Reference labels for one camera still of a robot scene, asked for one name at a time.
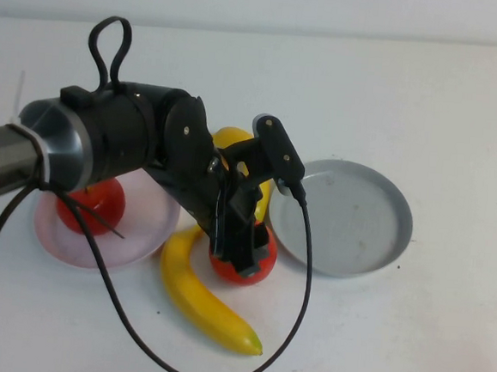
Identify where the grey round plate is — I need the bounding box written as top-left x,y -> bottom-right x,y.
264,154 -> 419,284

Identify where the white zip tie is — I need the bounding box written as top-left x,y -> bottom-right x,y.
5,70 -> 59,184

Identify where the left arm looped cable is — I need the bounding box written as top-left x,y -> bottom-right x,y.
86,15 -> 134,95

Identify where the pink round plate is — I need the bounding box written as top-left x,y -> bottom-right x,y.
30,163 -> 185,276

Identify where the yellow plastic banana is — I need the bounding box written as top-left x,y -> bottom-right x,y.
205,125 -> 276,223
153,224 -> 272,357

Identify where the left camera mount bracket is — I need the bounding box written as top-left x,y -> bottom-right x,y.
214,134 -> 279,190

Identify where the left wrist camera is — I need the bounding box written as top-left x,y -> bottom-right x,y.
247,113 -> 310,190

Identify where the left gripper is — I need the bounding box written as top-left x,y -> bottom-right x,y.
205,168 -> 277,280

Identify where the black cable tie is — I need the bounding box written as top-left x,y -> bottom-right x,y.
54,187 -> 130,242

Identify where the red plastic apple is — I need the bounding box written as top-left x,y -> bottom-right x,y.
53,174 -> 128,240
206,223 -> 280,289

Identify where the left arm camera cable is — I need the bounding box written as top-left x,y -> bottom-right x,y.
0,157 -> 321,372

